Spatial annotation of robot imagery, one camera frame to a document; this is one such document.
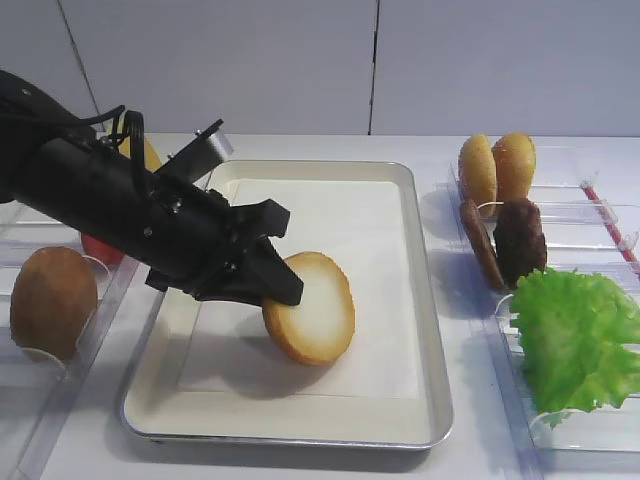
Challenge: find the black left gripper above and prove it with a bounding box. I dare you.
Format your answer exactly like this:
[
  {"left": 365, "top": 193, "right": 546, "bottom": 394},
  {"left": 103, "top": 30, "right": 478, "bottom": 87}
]
[{"left": 142, "top": 177, "right": 304, "bottom": 306}]

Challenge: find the toasted bread slice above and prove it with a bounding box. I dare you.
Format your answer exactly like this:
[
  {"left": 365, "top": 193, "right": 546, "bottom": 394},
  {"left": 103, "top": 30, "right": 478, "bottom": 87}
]
[
  {"left": 262, "top": 251, "right": 356, "bottom": 366},
  {"left": 10, "top": 246, "right": 98, "bottom": 361}
]

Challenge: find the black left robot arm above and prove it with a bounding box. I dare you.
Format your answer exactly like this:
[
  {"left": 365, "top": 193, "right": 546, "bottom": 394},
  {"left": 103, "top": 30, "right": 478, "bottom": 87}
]
[{"left": 1, "top": 72, "right": 303, "bottom": 305}]

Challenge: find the yellow cheese slice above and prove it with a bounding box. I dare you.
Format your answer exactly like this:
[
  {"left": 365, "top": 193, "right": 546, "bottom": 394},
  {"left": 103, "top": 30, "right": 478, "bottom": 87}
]
[{"left": 118, "top": 132, "right": 162, "bottom": 172}]

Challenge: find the left red tomato slice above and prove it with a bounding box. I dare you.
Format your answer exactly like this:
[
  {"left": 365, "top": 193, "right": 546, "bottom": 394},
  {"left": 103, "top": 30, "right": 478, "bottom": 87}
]
[{"left": 80, "top": 233, "right": 124, "bottom": 266}]

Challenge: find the left brown meat patty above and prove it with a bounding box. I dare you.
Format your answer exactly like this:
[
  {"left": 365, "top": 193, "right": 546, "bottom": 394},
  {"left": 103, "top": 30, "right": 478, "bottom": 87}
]
[{"left": 459, "top": 199, "right": 506, "bottom": 291}]

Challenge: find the right dark meat patty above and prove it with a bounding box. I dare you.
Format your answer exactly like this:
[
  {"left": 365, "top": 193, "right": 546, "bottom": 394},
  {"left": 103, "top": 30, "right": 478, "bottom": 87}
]
[{"left": 493, "top": 198, "right": 547, "bottom": 290}]

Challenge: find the green lettuce leaf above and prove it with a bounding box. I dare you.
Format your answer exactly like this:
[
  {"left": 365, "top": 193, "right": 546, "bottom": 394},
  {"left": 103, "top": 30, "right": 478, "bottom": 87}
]
[{"left": 510, "top": 269, "right": 639, "bottom": 427}]

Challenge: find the white metal tray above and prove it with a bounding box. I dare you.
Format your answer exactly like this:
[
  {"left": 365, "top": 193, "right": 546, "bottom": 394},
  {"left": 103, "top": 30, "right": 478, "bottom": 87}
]
[{"left": 122, "top": 160, "right": 453, "bottom": 450}]

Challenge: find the left bun half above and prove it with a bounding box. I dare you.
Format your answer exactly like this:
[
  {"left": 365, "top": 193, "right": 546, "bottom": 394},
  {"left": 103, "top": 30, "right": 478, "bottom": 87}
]
[{"left": 458, "top": 134, "right": 498, "bottom": 205}]

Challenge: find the bun half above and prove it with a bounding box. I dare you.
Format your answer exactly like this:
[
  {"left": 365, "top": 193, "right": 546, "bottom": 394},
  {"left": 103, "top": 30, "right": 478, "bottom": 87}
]
[
  {"left": 492, "top": 132, "right": 537, "bottom": 202},
  {"left": 458, "top": 134, "right": 498, "bottom": 205}
]

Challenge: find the right bun half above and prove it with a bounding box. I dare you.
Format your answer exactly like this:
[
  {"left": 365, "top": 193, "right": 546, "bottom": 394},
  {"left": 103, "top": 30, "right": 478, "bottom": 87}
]
[{"left": 492, "top": 132, "right": 537, "bottom": 202}]

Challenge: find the left clear acrylic rack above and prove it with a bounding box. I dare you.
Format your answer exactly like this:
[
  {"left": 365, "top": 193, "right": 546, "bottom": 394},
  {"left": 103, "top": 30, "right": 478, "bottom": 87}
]
[{"left": 1, "top": 202, "right": 141, "bottom": 479}]

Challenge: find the clear acrylic rack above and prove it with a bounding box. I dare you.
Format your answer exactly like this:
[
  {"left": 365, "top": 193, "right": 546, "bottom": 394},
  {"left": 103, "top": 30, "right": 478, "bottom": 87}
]
[
  {"left": 1, "top": 202, "right": 141, "bottom": 479},
  {"left": 455, "top": 146, "right": 639, "bottom": 479}
]

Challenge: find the right clear acrylic rack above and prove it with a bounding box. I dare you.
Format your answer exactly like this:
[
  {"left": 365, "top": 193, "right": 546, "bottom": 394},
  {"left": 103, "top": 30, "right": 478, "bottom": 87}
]
[{"left": 455, "top": 146, "right": 639, "bottom": 479}]

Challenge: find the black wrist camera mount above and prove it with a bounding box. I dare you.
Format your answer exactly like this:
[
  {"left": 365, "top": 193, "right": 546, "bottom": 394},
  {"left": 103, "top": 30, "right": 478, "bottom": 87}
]
[{"left": 155, "top": 119, "right": 234, "bottom": 184}]

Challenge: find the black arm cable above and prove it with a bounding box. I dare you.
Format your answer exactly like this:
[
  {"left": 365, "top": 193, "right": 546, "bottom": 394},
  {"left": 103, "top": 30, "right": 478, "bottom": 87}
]
[{"left": 64, "top": 104, "right": 156, "bottom": 206}]

